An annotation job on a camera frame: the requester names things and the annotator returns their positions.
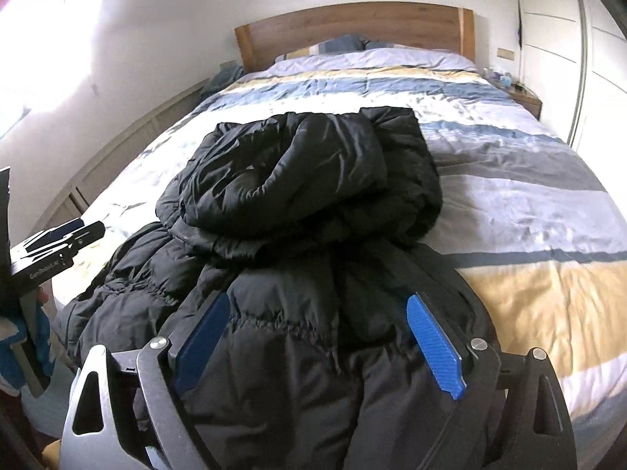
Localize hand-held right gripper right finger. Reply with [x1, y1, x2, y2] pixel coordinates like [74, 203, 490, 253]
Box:
[406, 291, 579, 470]

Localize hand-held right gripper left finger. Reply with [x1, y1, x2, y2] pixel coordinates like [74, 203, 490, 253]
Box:
[59, 291, 231, 470]

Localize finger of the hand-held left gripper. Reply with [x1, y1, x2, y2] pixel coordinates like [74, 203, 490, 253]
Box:
[46, 219, 85, 238]
[22, 221, 107, 261]

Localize black puffer coat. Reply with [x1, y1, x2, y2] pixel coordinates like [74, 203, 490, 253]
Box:
[51, 105, 505, 470]

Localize person's left hand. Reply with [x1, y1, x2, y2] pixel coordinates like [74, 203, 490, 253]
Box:
[0, 298, 54, 393]

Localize bed with striped duvet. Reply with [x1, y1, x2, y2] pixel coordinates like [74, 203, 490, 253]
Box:
[51, 51, 627, 451]

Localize blue cloth heap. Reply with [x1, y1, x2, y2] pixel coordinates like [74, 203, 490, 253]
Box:
[198, 66, 246, 99]

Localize wooden nightstand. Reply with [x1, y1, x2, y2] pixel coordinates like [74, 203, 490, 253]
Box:
[507, 85, 544, 121]

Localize small bottles on nightstand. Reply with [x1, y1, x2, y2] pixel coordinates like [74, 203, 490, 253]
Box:
[482, 66, 521, 90]

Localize striped pillow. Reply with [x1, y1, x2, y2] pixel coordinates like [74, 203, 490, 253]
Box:
[274, 34, 366, 63]

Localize white sliding wardrobe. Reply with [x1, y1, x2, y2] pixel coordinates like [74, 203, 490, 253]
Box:
[512, 0, 627, 157]

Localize wooden headboard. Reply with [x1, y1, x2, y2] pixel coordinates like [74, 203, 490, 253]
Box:
[234, 2, 476, 72]

